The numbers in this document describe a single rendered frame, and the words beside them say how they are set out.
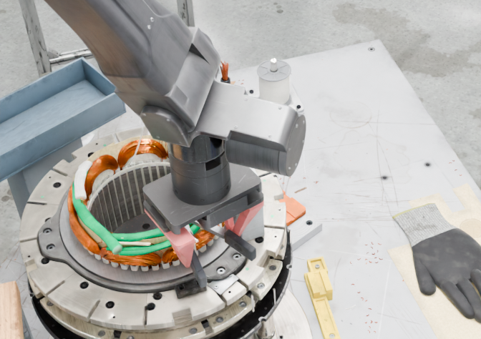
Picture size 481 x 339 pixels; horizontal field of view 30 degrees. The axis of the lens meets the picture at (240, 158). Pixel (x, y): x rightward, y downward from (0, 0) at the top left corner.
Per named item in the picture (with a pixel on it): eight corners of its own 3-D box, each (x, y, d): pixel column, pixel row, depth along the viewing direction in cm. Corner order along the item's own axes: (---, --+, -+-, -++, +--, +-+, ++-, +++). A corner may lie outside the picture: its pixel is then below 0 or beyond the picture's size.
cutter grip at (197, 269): (207, 286, 91) (207, 277, 90) (200, 288, 91) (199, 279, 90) (195, 257, 94) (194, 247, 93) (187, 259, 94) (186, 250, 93)
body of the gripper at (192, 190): (264, 194, 89) (262, 139, 84) (176, 240, 85) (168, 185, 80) (227, 158, 93) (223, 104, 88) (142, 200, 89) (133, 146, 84)
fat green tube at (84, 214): (125, 258, 97) (122, 246, 96) (89, 267, 96) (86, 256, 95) (98, 168, 107) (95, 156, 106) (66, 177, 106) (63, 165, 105)
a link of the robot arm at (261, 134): (170, 21, 76) (134, 109, 73) (299, 46, 73) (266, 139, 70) (201, 90, 87) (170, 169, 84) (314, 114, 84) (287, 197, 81)
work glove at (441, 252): (527, 312, 132) (530, 304, 131) (443, 335, 130) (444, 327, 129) (456, 199, 149) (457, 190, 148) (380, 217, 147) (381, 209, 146)
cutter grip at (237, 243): (257, 257, 94) (256, 247, 93) (251, 262, 93) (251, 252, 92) (229, 237, 96) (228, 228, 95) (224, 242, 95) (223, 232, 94)
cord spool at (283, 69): (295, 106, 167) (295, 76, 162) (263, 113, 166) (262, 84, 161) (285, 85, 172) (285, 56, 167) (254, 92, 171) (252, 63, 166)
